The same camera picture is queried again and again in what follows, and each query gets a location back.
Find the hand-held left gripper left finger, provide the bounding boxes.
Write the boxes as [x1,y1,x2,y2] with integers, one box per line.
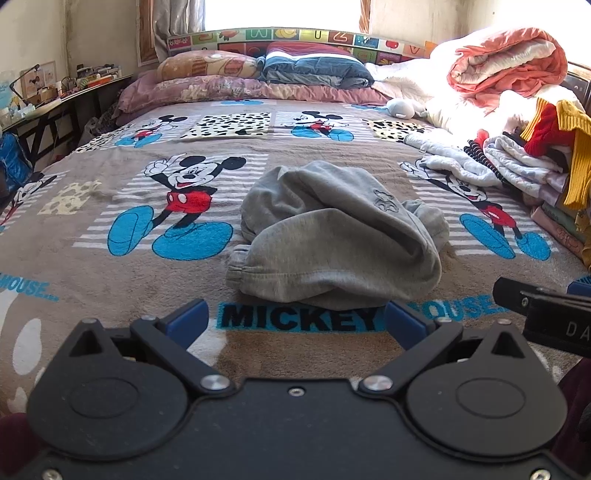
[68,298,237,400]

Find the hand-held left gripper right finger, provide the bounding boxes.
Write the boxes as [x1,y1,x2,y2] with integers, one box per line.
[355,299,528,397]

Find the grey sweatpants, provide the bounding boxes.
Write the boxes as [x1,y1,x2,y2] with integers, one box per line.
[225,160,451,311]

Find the pile of folded clothes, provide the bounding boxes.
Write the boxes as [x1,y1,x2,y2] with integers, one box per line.
[485,134,591,268]

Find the person's maroon clothing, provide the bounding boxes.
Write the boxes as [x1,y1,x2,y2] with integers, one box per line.
[551,357,591,476]

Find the cartoon mouse printed blanket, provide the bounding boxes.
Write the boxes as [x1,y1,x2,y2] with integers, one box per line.
[0,99,591,416]

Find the yellow knit garment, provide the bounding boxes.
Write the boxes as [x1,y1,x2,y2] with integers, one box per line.
[522,99,591,210]

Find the red knit garment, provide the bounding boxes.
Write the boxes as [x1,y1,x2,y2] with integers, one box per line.
[524,104,566,158]

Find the white grey fleece garment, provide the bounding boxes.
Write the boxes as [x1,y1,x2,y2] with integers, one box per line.
[404,131,504,188]

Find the black white striped garment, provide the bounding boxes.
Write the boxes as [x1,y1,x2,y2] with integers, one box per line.
[463,129,502,188]

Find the grey plush toy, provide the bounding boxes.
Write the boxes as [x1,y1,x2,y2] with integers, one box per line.
[385,98,428,117]

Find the dark patterned cloth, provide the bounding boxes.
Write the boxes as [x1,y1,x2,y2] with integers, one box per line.
[78,104,121,139]

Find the coral rolled quilt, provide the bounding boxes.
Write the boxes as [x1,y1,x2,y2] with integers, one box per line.
[447,28,568,97]

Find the blue plastic bag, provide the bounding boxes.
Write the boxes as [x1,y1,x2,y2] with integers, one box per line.
[0,131,33,185]

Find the white fluffy blanket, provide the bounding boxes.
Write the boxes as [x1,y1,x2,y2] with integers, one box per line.
[367,55,573,139]

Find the dark framed desk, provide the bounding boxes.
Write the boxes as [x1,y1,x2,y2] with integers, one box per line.
[0,74,134,153]

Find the orange floral pillow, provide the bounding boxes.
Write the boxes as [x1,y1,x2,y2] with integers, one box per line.
[156,50,266,81]

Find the clutter of small desk things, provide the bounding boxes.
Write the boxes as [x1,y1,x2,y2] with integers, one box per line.
[0,62,123,125]

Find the blue striped folded quilt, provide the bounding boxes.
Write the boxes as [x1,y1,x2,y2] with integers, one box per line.
[261,41,375,88]

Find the cartoon picture calendar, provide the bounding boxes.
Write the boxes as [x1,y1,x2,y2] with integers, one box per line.
[22,61,57,97]

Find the silver grey curtain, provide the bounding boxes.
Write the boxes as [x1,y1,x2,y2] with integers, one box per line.
[152,0,206,47]

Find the colourful picture-tile headboard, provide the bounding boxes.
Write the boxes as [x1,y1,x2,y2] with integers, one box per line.
[167,27,437,65]

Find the bright window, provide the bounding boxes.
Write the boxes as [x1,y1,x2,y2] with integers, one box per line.
[203,0,363,31]

